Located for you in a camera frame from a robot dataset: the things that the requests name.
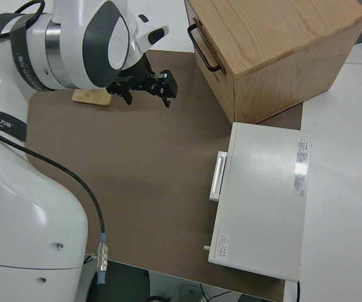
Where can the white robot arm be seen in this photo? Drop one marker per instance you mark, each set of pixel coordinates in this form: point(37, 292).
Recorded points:
point(27, 204)

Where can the wooden mug tree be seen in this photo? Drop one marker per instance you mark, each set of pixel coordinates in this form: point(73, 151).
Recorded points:
point(90, 97)

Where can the cream toaster oven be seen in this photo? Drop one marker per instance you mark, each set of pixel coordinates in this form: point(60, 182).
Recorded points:
point(262, 204)

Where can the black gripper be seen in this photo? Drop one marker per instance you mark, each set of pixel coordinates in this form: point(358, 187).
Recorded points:
point(143, 83)

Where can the wooden drawer cabinet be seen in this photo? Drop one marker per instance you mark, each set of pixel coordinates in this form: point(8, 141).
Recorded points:
point(278, 37)

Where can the brown table mat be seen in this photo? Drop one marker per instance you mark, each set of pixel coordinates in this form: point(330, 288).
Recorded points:
point(137, 157)

